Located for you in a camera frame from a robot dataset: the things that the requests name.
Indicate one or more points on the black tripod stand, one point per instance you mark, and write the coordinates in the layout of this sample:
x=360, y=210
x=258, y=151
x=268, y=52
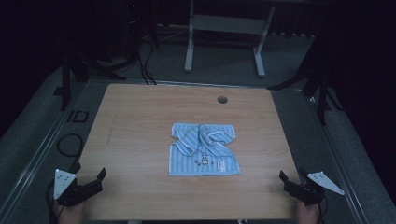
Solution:
x=322, y=93
x=66, y=81

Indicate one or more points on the person's left hand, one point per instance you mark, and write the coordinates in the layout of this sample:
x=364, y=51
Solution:
x=70, y=214

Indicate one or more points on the person's right hand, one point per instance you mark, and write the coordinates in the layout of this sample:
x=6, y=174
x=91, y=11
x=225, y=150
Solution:
x=306, y=214

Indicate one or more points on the metal floor rail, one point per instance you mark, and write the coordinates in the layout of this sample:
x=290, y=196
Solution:
x=34, y=161
x=339, y=174

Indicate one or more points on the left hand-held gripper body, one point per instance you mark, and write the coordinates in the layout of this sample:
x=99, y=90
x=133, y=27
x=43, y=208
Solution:
x=74, y=193

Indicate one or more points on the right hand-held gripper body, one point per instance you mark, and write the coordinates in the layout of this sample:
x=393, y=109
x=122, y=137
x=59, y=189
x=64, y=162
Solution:
x=308, y=191

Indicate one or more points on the blue striped towel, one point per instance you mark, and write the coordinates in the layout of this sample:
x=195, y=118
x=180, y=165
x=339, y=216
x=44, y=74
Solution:
x=190, y=161

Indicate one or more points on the white metal desk frame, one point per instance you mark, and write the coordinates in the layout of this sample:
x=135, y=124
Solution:
x=227, y=25

